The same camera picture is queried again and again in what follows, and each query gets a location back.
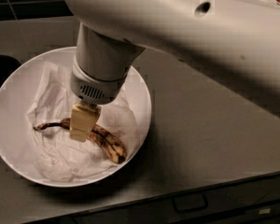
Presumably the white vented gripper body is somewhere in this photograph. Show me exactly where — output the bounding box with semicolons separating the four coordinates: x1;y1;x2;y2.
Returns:
70;62;125;105

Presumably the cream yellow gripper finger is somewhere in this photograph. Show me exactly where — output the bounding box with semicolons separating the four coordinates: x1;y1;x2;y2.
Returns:
70;102;101;142

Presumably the overripe spotted banana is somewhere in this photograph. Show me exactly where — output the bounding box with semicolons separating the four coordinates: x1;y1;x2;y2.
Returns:
34;118;127;164

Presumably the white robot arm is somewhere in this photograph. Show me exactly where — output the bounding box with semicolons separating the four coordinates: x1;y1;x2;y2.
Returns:
64;0;280;118

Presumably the large white bowl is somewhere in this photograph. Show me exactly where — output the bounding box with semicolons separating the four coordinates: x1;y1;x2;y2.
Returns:
0;47;152;188

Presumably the white crumpled paper liner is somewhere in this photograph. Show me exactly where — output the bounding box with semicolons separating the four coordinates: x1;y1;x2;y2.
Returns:
27;63;140;182

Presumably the dark drawer handle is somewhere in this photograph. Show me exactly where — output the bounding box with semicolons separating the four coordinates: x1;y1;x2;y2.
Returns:
172;193;208;213

